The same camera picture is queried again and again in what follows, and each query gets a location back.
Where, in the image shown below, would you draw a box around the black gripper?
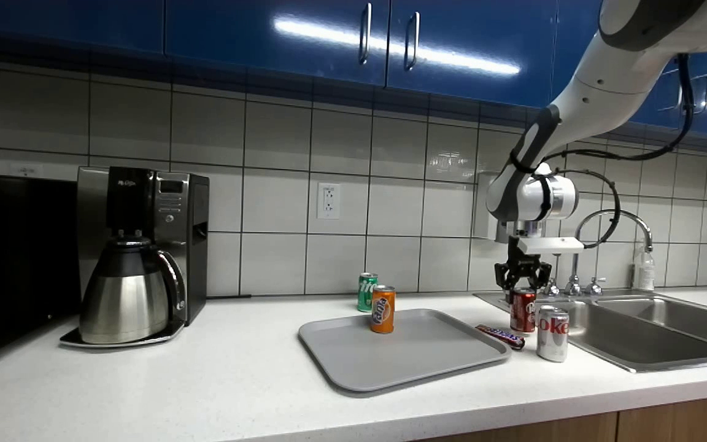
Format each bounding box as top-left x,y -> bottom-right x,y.
493,244 -> 554,293

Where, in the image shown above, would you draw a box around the dark red soda can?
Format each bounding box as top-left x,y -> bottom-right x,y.
508,286 -> 541,336

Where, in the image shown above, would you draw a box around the silver diet soda can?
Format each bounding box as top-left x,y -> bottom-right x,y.
535,304 -> 571,365

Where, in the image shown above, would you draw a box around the orange soda can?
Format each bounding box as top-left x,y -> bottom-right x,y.
368,281 -> 400,336

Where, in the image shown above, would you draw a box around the Snickers candy bar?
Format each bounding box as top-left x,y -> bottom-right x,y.
473,322 -> 528,354

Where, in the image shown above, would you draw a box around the clear dish soap bottle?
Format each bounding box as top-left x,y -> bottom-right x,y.
632,244 -> 659,293

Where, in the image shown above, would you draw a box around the grey plastic tray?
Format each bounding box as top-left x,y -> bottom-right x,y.
294,306 -> 513,398

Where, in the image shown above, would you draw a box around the chrome faucet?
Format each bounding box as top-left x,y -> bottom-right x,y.
567,206 -> 655,297

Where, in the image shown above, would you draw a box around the stainless steel double sink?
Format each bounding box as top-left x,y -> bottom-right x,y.
484,290 -> 707,374

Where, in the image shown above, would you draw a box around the green soda can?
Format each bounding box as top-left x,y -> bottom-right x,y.
357,269 -> 380,313

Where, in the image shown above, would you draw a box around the wooden base cabinet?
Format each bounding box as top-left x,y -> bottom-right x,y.
425,389 -> 707,442

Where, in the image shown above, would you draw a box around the black steel coffee maker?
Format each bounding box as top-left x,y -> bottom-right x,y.
56,163 -> 211,354

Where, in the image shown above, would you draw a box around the stainless steel coffee carafe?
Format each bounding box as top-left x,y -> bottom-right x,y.
78,237 -> 187,346

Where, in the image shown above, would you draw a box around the glossy blue upper cabinets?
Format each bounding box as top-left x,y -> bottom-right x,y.
0,0 -> 707,141

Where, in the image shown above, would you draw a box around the black microwave oven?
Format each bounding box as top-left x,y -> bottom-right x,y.
0,169 -> 84,371

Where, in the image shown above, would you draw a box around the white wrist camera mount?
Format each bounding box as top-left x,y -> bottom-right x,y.
515,233 -> 584,254

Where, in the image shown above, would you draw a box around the white wall outlet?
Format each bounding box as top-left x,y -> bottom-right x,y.
316,178 -> 344,220

